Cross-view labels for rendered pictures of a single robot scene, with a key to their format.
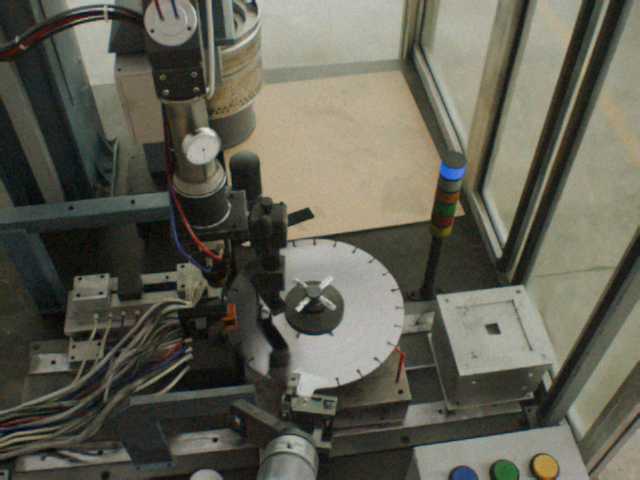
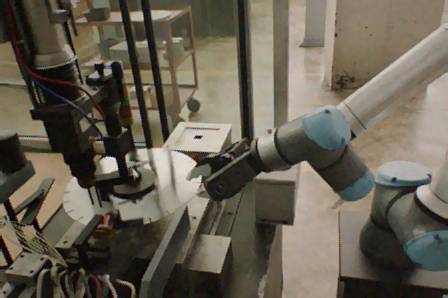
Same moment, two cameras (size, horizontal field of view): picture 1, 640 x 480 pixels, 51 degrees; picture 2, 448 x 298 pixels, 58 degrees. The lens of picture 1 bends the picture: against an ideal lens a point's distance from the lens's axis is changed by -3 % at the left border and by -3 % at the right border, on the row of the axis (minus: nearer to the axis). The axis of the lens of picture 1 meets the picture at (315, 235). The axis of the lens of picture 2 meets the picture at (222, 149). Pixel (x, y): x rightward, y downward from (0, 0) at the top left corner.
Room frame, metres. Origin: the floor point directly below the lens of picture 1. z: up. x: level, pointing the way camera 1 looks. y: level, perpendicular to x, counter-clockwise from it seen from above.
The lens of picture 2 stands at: (0.19, 0.67, 1.49)
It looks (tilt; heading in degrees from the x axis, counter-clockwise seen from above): 30 degrees down; 293
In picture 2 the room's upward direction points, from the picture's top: 5 degrees counter-clockwise
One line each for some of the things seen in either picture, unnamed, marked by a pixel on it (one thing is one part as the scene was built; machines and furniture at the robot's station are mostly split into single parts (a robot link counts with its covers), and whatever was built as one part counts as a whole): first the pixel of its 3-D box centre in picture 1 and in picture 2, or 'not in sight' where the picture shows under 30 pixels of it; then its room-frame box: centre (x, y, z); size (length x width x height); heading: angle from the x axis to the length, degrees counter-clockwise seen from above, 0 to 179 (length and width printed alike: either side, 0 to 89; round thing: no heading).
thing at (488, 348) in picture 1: (485, 349); (200, 157); (0.70, -0.34, 0.82); 0.18 x 0.18 x 0.15; 8
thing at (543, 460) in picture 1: (544, 467); not in sight; (0.42, -0.38, 0.90); 0.04 x 0.04 x 0.02
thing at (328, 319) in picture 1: (314, 303); (132, 178); (0.71, 0.00, 0.96); 0.11 x 0.11 x 0.03
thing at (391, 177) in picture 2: not in sight; (401, 193); (0.11, -0.17, 0.91); 0.13 x 0.12 x 0.14; 113
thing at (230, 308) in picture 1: (208, 320); (93, 239); (0.69, 0.20, 0.95); 0.10 x 0.03 x 0.07; 98
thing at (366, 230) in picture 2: not in sight; (393, 229); (0.11, -0.18, 0.80); 0.15 x 0.15 x 0.10
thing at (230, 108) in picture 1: (206, 74); not in sight; (1.45, 0.28, 0.93); 0.31 x 0.31 x 0.36
